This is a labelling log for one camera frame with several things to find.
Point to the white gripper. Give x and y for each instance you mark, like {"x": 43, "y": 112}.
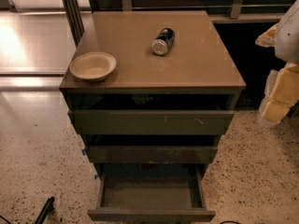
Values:
{"x": 289, "y": 37}

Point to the dark soda can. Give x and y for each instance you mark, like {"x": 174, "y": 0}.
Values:
{"x": 163, "y": 42}

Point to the brown drawer cabinet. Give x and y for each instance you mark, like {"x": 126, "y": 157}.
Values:
{"x": 197, "y": 73}

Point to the drawer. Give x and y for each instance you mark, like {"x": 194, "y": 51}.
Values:
{"x": 151, "y": 193}
{"x": 151, "y": 122}
{"x": 151, "y": 154}

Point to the beige paper bowl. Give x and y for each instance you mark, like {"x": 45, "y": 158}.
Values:
{"x": 93, "y": 66}

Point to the metal railing frame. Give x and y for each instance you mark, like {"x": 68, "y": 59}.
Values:
{"x": 220, "y": 11}

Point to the blue tape piece upper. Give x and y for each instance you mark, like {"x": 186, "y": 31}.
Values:
{"x": 84, "y": 153}

